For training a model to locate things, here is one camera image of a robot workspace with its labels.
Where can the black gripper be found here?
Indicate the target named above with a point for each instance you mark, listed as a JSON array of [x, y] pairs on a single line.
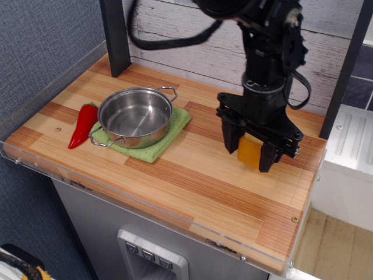
[[261, 112]]

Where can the yellow toy cheese wedge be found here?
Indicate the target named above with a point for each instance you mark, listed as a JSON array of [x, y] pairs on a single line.
[[249, 150]]

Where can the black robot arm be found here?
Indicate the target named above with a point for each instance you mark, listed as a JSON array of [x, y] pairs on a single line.
[[271, 34]]

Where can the black yellow object corner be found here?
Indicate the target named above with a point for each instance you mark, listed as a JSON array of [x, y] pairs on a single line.
[[19, 264]]

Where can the green cloth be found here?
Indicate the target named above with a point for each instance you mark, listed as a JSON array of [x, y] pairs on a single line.
[[148, 154]]

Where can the white toy sink unit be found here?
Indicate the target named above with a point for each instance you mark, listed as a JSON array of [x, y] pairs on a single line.
[[343, 188]]

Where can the stainless steel pot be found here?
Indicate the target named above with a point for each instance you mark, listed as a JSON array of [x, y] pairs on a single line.
[[137, 117]]

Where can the red toy chili pepper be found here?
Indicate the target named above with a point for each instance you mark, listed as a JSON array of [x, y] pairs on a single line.
[[87, 117]]

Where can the silver toy fridge cabinet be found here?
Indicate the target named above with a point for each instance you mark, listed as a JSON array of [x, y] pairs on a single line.
[[122, 241]]

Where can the dark grey right post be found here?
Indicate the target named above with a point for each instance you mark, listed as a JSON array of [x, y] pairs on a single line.
[[347, 68]]

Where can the dark grey post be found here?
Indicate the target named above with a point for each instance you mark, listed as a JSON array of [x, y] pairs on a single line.
[[347, 68], [112, 14]]

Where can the dark grey left post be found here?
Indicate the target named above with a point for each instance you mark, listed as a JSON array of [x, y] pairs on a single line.
[[112, 14]]

